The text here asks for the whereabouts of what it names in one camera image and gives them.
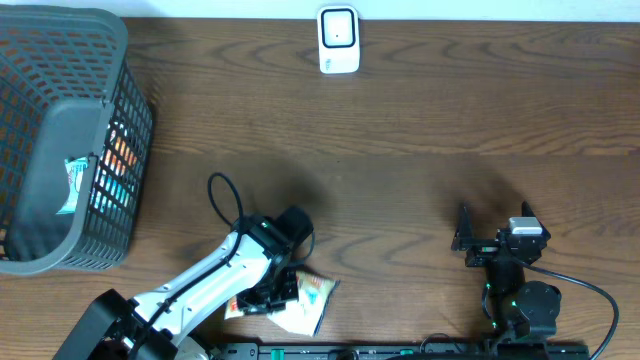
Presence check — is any yellow snack bag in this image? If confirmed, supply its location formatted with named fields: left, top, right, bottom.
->
left=224, top=269, right=339, bottom=337

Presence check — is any orange snack packet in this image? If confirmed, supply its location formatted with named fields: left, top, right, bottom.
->
left=100, top=129, right=138, bottom=177

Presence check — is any teal wet wipes pack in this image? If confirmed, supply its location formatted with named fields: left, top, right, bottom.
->
left=56, top=157, right=89, bottom=215

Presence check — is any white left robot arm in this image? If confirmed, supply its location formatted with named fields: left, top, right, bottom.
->
left=55, top=207, right=471, bottom=360

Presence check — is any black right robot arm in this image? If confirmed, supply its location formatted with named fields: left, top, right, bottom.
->
left=451, top=202, right=562, bottom=345

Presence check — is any white barcode scanner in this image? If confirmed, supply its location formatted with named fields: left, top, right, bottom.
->
left=317, top=5, right=361, bottom=75

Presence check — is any grey plastic mesh basket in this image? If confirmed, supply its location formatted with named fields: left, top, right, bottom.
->
left=1, top=5, right=154, bottom=275

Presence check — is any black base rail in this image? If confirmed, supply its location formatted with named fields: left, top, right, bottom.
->
left=210, top=340, right=590, bottom=360

